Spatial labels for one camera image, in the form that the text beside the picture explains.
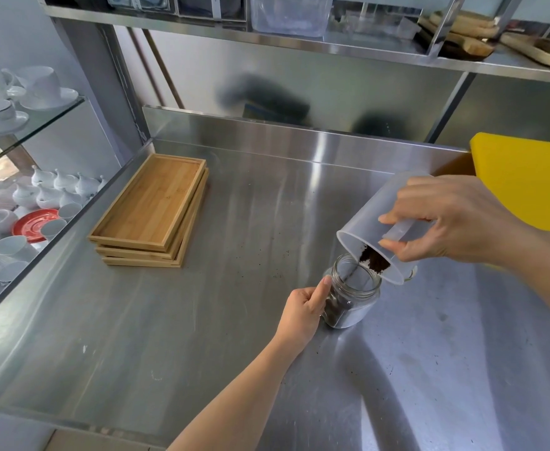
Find person's left hand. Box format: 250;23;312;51
274;276;332;354

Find person's right hand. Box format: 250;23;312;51
378;175;534;266

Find glass jar with handle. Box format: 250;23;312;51
321;253;383;330

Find translucent plastic container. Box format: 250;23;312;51
336;171;438;286

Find person's right forearm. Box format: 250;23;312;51
503;226;550;336

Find person's left forearm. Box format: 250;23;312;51
167;334;306;451

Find coffee grounds in glass jar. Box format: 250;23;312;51
324;295;352;327

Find coffee grounds in plastic container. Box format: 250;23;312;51
357;245;392;274

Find wooden tray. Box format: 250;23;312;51
88;154;207;252
95;168;209;262
102;179;210;268

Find yellow cutting board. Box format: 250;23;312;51
470;132;550;270

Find wooden serving board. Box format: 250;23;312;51
417;9;502;60
500;32;550;72

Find stainless steel overhead shelf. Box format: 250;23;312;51
35;0;550;87

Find clear plastic tub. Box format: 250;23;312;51
250;0;333;38

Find row of white creamer jugs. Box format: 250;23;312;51
12;164;107;210

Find red saucer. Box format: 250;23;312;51
13;209;60;244

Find dark storage bins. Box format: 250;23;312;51
105;0;248;22

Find white saucer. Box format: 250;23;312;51
0;110;30;136
18;87;79;112

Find pile of white coffee cups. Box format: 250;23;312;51
0;202;84;309

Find glass shelf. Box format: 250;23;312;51
0;95;88;177

